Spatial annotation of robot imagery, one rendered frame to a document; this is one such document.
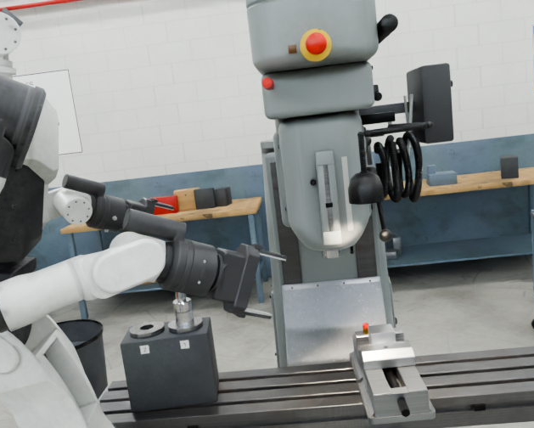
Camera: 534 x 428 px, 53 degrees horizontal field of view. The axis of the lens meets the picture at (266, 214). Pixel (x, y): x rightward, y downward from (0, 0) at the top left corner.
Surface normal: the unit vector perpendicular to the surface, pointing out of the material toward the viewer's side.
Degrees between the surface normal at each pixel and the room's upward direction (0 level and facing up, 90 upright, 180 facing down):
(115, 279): 88
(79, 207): 102
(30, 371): 90
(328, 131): 90
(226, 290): 88
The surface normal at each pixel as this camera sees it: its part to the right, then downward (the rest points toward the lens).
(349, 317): -0.10, -0.26
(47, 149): 0.97, 0.03
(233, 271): 0.45, 0.06
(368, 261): -0.06, 0.18
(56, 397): 0.18, 0.55
